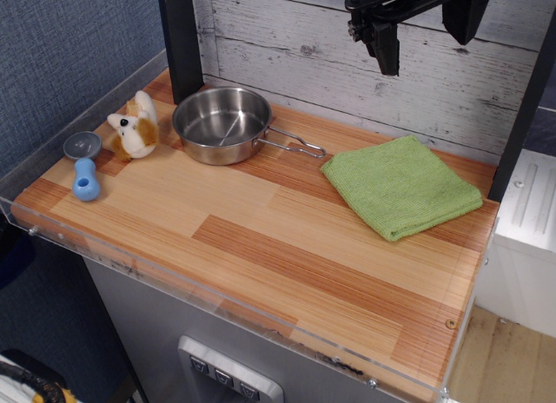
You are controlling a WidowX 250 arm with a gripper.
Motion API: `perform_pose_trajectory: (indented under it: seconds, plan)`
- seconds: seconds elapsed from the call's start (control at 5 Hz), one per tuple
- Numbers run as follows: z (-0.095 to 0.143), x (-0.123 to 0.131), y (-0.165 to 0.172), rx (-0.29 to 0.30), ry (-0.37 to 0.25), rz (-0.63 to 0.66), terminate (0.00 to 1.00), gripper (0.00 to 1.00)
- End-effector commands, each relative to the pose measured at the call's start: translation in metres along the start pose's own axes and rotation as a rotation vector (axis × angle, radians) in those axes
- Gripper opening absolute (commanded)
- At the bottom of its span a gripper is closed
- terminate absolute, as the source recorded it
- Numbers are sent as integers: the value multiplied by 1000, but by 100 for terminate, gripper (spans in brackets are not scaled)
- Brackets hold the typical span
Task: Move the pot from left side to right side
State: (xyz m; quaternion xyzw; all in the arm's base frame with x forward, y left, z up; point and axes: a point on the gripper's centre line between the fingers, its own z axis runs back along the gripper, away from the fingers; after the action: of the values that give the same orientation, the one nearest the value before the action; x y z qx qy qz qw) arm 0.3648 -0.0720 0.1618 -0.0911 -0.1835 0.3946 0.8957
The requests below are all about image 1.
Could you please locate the stainless steel pan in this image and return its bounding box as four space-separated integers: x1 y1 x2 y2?
172 87 327 166

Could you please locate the plush corgi toy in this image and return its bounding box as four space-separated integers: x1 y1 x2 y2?
107 90 159 162

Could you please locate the white aluminium side unit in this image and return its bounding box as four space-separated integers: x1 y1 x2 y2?
475 149 555 337

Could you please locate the grey cabinet with buttons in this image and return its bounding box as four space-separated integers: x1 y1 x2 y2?
85 260 395 402

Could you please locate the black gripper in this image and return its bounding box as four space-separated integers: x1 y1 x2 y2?
345 0 489 76

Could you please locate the black vertical post right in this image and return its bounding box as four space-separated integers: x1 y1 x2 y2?
487 13 555 202

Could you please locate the blue grey toy scoop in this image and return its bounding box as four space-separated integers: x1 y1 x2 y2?
63 131 102 202

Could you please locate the green folded cloth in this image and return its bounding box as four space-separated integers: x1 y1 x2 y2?
321 135 483 241

